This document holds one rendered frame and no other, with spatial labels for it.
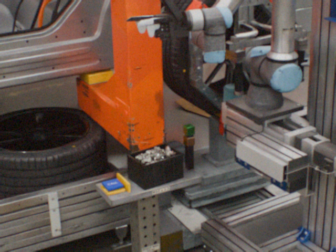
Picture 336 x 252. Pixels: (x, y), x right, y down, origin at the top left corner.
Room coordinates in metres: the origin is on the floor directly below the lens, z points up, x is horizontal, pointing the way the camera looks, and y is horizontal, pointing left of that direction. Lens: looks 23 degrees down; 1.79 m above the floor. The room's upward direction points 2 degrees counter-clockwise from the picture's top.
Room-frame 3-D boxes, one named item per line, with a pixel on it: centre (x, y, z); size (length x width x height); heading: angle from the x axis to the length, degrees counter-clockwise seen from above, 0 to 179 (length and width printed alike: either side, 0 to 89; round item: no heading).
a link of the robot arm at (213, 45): (2.30, -0.16, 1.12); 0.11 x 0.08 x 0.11; 17
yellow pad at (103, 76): (3.24, 0.36, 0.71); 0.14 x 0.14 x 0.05; 27
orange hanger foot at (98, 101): (3.09, 0.28, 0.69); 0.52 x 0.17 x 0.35; 27
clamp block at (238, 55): (2.81, -0.30, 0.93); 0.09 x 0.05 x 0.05; 27
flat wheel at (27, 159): (3.02, 0.64, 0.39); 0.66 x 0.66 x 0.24
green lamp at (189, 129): (2.66, -0.08, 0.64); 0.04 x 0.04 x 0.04; 27
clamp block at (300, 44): (2.97, -0.60, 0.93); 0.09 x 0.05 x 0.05; 27
